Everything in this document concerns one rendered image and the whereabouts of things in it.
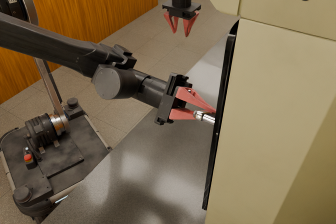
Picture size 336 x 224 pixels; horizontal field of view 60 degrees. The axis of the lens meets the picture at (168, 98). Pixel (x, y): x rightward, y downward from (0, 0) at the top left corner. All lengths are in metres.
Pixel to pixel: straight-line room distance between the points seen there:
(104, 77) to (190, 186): 0.34
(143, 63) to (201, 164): 2.10
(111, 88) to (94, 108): 1.83
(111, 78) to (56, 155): 1.25
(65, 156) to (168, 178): 1.07
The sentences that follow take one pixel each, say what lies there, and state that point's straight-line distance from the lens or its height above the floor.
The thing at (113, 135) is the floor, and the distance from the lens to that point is 2.11.
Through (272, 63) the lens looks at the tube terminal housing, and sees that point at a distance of 0.33.
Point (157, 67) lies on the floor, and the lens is 2.71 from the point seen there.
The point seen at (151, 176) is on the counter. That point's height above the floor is 0.94.
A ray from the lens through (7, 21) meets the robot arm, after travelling 0.55.
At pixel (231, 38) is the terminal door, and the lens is 0.34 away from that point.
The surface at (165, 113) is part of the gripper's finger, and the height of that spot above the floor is 1.17.
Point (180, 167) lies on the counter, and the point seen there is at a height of 0.94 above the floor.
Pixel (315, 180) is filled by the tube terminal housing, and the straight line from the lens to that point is 0.46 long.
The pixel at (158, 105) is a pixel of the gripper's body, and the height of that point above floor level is 1.17.
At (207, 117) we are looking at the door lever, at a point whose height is 1.21.
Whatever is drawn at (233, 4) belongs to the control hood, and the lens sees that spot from 0.31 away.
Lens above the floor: 1.54
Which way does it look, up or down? 41 degrees down
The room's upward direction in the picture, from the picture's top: straight up
